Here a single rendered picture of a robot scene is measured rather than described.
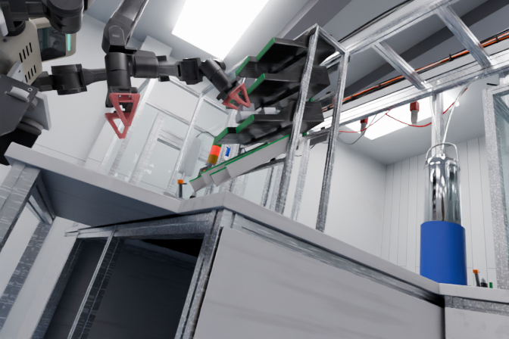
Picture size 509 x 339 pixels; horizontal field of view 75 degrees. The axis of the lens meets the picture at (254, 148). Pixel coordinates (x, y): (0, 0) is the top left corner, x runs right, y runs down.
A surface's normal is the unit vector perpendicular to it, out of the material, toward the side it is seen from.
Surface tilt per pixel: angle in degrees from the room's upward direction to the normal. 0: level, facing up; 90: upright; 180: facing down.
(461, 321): 90
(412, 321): 90
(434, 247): 90
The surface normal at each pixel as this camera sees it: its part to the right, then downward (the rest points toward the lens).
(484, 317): -0.78, -0.42
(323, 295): 0.59, -0.22
